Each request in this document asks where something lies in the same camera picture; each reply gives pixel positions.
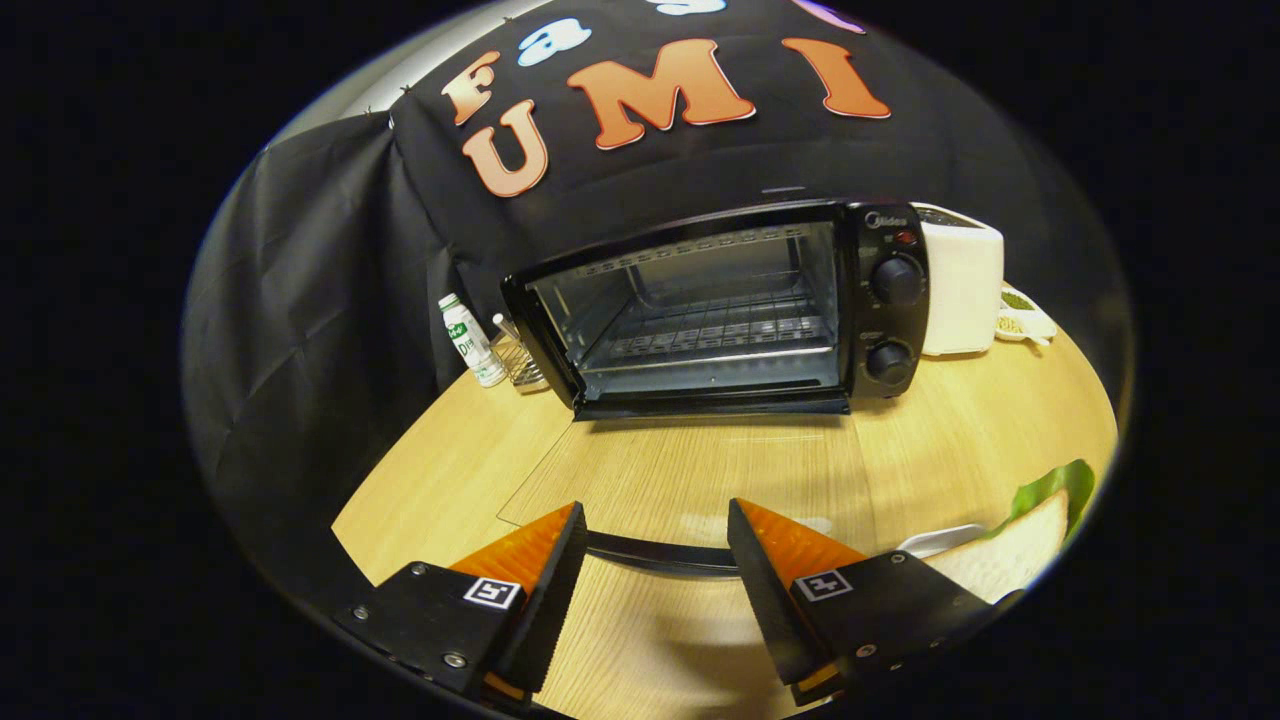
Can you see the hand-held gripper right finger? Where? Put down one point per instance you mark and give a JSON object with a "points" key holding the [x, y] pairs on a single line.
{"points": [[765, 600]]}

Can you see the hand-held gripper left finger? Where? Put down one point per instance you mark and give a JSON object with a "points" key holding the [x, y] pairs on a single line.
{"points": [[550, 600]]}

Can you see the bread and lettuce sandwich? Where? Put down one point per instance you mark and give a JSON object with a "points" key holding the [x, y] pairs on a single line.
{"points": [[1010, 560]]}

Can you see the black toaster oven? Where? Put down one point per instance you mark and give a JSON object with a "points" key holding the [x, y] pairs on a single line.
{"points": [[895, 320]]}

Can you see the white bread toaster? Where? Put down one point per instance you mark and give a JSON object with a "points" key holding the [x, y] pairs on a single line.
{"points": [[960, 290]]}

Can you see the white bottle with green label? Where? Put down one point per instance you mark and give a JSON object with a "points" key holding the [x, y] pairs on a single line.
{"points": [[470, 340]]}

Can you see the white dish with green bits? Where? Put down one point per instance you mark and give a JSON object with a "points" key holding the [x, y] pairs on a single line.
{"points": [[1020, 325]]}

